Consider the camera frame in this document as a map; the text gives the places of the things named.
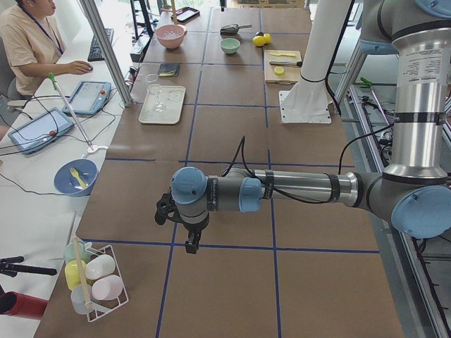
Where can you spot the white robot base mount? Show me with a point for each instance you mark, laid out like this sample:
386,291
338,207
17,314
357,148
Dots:
307,101

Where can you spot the pink bowl with ice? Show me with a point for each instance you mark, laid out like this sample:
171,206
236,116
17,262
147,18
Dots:
171,36

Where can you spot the teach pendant tablet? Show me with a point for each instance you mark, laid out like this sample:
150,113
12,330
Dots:
41,131
89,97

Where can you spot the upper teach pendant tablet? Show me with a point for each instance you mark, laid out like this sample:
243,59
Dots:
89,97

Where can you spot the green plastic cup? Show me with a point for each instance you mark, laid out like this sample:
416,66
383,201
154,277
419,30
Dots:
69,253

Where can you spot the whole yellow lemon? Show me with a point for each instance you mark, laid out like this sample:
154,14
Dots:
259,41

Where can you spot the aluminium frame post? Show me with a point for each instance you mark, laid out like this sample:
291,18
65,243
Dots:
94,19

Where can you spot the yellow plastic knife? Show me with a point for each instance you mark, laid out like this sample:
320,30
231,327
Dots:
283,54

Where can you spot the mint green bowl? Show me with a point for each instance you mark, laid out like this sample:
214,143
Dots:
230,46

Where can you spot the blue bowl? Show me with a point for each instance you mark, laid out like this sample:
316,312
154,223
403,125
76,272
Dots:
66,184

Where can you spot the clear wine glass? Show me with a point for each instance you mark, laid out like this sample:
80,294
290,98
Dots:
155,89

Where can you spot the yellow plastic cup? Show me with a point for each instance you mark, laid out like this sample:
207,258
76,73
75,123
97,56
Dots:
72,274

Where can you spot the wooden stand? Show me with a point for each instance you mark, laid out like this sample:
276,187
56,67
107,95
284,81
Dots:
174,14

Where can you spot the metal ice scoop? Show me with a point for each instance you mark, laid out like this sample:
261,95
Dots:
233,29

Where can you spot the green tipped stick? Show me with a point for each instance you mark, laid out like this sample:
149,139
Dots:
92,148

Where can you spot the seated person beige shirt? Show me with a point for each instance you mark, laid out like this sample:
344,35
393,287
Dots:
33,45

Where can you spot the red cylinder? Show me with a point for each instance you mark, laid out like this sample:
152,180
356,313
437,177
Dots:
22,305

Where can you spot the lower teach pendant tablet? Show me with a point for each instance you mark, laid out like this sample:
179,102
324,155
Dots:
41,131

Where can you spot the yellow plastic fork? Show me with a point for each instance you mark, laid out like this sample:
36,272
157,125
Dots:
76,175

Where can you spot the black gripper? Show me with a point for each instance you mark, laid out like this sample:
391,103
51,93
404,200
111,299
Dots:
193,229

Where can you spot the white plastic cup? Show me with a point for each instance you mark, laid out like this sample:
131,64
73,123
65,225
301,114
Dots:
99,267

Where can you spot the dark grey cloth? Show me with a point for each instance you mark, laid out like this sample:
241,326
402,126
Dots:
169,70

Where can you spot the cream bear tray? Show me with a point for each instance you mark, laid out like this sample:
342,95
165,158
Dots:
173,98

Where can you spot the wooden cutting board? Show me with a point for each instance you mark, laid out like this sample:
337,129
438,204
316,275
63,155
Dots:
291,75

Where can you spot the clear petri dish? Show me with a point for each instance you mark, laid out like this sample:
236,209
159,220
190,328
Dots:
151,78

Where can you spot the white wire cup rack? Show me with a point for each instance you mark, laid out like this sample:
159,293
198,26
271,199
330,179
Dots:
100,308

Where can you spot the black tripod handle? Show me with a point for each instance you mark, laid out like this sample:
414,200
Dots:
11,266

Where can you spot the pink plastic cup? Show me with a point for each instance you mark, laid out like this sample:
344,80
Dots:
107,288

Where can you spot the clear plastic cup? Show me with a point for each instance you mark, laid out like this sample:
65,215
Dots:
77,298

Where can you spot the metal handled knife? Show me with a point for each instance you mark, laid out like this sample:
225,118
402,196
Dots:
287,63

